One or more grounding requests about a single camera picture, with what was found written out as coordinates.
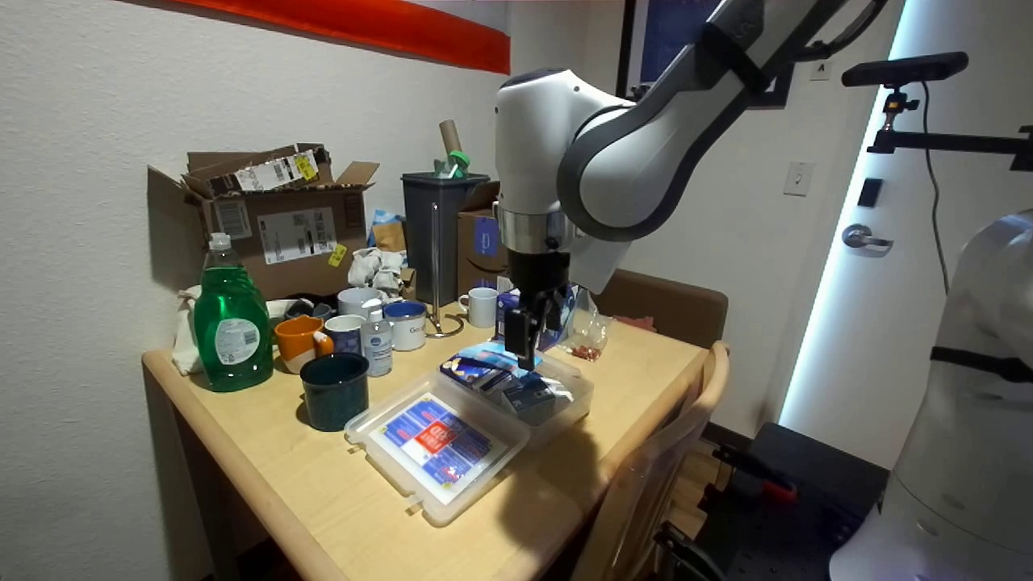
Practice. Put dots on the clear plastic bag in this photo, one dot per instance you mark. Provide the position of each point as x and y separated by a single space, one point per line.
586 326

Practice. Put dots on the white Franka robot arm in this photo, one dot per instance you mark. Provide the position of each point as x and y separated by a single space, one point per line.
645 149

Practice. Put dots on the wooden chair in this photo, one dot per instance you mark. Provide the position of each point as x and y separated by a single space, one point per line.
645 484

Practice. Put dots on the dark grey trash bin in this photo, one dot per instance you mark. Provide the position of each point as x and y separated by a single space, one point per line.
437 237

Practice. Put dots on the white mug blue inside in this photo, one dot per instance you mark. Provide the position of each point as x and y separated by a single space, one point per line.
403 326

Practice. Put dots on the brown armchair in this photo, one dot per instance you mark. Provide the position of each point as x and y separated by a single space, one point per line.
665 308

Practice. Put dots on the small clear sanitizer bottle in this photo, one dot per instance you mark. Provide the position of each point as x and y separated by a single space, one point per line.
379 344

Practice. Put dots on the open brown cardboard box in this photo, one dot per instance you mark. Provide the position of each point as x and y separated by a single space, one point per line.
278 230

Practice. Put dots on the pale blue packet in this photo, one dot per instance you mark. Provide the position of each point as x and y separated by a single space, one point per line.
542 396

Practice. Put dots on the black camera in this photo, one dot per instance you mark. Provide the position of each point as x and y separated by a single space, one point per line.
906 70

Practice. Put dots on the small tan carton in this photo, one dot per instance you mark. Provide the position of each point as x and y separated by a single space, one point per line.
387 230

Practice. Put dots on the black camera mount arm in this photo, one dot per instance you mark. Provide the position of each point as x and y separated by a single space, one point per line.
945 139

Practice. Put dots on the dark green mug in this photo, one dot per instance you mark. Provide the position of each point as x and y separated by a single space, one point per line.
333 391

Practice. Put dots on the dark blue red packet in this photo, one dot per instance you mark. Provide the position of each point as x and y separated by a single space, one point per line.
473 376

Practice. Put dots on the light blue pad packet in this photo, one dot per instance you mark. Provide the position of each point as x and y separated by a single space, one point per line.
488 358

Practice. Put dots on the black door lock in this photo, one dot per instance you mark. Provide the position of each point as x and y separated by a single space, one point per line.
869 190

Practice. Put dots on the brown cardboard tube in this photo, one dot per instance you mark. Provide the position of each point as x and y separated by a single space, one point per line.
450 137

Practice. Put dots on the black framed picture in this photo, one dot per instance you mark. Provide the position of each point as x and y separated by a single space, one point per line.
656 32

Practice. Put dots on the green item in bin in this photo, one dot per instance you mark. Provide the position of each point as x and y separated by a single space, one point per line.
455 166

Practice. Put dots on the white light switch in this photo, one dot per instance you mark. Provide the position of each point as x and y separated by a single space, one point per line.
795 178

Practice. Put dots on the white rag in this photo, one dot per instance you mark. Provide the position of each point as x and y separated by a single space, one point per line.
184 333

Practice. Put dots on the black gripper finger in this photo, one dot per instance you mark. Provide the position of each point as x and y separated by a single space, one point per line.
521 333
553 315

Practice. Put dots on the brown shipping box with label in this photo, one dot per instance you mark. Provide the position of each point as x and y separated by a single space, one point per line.
478 244

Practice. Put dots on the green dish soap bottle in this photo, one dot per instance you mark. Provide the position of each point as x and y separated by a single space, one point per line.
231 333

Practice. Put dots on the white crumpled cloth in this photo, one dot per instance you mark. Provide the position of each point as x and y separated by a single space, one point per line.
374 270

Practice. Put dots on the blue mug white rim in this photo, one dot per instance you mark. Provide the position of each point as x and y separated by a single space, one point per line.
343 336

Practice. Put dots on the plain white mug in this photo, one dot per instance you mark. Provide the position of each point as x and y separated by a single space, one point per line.
478 308

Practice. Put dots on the black robot cart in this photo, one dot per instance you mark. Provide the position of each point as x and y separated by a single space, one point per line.
809 495

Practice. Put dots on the purple pad carton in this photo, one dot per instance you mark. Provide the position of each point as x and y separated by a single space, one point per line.
550 322

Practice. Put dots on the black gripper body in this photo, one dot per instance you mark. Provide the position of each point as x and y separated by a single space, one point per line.
535 276

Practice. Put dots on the red wall banner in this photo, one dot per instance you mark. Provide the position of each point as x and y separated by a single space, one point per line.
364 22

